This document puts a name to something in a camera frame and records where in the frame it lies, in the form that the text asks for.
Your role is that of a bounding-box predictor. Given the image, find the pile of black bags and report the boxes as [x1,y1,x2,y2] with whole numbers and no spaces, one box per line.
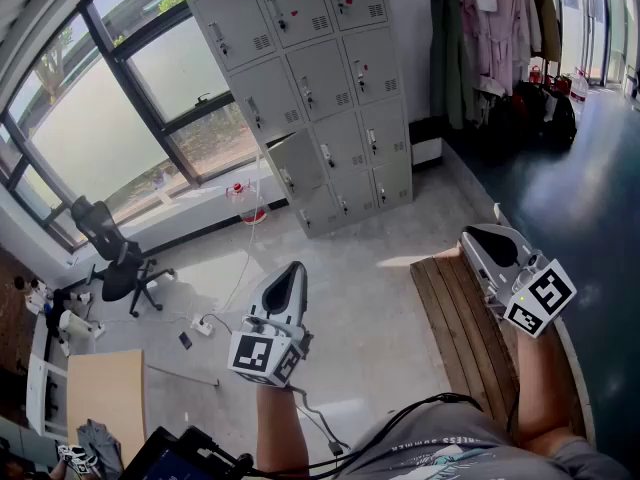
[479,80,579,152]

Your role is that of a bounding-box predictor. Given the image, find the person's right forearm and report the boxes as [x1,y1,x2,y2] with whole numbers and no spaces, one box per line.
[514,325,576,457]

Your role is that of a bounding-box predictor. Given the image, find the brown hanging coat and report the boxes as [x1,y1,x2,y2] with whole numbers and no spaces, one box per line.
[527,0,563,64]

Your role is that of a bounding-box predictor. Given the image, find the white small appliance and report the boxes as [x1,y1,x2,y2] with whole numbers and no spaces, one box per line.
[58,310,106,355]

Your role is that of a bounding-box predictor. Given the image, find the pink hanging garment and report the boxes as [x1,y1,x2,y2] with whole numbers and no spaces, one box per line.
[459,0,531,97]

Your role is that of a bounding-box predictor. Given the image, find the black tablet device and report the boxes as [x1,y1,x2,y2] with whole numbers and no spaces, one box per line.
[117,425,254,480]

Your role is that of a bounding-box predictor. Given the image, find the small white black device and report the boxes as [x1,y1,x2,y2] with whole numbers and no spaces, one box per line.
[14,275,51,314]

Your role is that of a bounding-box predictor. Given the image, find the white metal table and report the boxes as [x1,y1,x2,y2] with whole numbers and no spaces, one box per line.
[25,352,69,439]

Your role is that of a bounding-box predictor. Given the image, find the clear spray bottle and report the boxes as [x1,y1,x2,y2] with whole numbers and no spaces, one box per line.
[152,172,174,204]

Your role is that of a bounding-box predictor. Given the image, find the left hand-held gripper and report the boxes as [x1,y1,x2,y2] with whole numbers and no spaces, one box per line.
[227,260,315,388]

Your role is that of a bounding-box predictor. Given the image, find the dark framed window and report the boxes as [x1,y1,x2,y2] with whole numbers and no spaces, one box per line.
[0,0,261,254]

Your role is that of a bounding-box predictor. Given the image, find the grey crumpled cloth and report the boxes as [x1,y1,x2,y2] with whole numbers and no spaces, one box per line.
[77,420,124,480]

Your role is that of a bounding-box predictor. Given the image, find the black cable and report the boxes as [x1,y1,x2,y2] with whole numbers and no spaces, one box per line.
[234,392,521,480]

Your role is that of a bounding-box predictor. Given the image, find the metal rod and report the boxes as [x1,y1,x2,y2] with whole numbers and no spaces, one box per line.
[144,364,221,388]

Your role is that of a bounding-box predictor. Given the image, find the clear water jug red cap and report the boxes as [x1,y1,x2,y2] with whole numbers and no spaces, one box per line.
[224,178,271,226]

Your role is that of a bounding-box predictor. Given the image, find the large clear water bottle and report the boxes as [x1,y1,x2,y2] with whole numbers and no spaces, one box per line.
[569,67,591,104]

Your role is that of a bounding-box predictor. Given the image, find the grey metal locker cabinet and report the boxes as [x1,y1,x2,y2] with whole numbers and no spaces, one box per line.
[187,0,414,240]

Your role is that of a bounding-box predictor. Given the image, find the person's left forearm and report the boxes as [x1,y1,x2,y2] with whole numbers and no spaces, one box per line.
[255,382,310,477]

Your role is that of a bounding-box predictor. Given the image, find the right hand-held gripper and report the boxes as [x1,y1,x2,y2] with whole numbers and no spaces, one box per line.
[458,223,578,340]

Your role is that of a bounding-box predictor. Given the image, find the person's grey t-shirt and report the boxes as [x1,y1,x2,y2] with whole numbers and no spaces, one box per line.
[339,400,634,480]

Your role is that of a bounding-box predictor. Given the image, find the light wooden board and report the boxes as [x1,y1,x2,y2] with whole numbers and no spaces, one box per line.
[66,349,147,467]

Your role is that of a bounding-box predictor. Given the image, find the black office chair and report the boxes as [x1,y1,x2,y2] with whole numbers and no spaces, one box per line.
[69,195,177,318]

